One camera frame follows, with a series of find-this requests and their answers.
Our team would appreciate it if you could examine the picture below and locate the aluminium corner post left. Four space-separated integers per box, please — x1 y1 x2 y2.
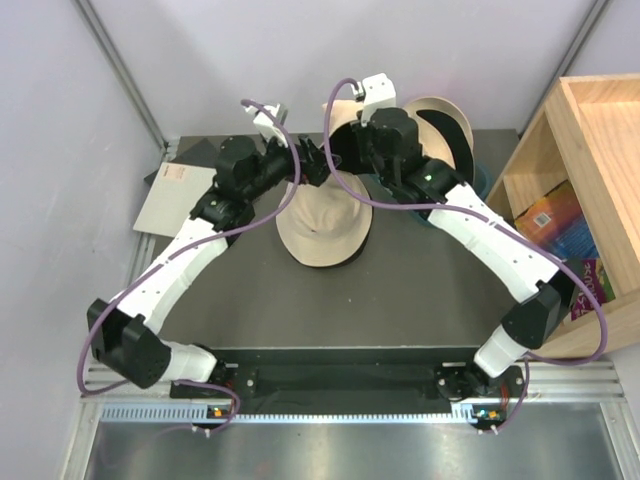
71 0 168 149

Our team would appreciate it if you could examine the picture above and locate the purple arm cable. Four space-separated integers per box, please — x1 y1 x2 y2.
324 78 610 434
75 98 304 424

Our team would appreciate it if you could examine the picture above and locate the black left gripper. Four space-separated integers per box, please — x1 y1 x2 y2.
243 128 340 203

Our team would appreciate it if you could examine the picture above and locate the teal plastic bin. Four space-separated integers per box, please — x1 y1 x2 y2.
409 163 493 228

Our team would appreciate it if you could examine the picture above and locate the tan black hat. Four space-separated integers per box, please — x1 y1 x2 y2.
402 96 475 184

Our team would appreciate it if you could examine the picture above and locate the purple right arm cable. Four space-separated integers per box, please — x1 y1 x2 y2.
324 78 610 434

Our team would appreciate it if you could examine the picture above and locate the black bucket hat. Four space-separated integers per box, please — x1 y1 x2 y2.
306 236 369 270

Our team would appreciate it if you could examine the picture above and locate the white calibration board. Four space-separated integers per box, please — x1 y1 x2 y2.
133 162 216 237

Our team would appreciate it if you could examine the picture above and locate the dark grey foam pad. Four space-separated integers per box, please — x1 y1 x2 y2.
170 138 219 169

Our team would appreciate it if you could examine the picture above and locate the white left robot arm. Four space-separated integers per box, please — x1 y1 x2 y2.
86 135 330 397

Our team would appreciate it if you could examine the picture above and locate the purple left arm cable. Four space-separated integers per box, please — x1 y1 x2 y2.
75 98 304 424

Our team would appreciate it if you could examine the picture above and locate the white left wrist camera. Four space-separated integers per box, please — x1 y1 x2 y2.
253 103 288 147

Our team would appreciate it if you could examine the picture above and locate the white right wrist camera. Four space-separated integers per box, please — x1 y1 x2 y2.
351 73 397 125

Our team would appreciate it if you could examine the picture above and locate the purple treehouse book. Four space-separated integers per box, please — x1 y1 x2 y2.
570 258 616 322

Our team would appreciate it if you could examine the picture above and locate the aluminium frame rail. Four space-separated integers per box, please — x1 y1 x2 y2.
92 362 625 425

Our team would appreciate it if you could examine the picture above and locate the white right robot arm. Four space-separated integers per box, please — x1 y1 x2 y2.
354 107 577 396

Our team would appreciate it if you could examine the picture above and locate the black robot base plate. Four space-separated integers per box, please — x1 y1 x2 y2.
169 347 532 414

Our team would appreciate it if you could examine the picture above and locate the aluminium corner post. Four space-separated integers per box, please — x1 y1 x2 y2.
71 0 168 149
517 0 613 139

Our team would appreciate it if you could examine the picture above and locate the wooden shelf box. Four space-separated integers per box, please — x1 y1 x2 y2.
488 73 639 353

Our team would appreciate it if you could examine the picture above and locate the beige black reversible hat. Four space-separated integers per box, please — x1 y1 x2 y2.
329 100 455 175

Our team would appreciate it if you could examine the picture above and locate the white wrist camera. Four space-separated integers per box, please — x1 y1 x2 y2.
351 73 397 125
253 103 288 147

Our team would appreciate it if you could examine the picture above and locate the aluminium corner post right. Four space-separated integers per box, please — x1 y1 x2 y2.
517 0 613 139

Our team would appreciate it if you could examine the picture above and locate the cream bucket hat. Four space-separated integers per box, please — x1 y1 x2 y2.
276 171 373 268

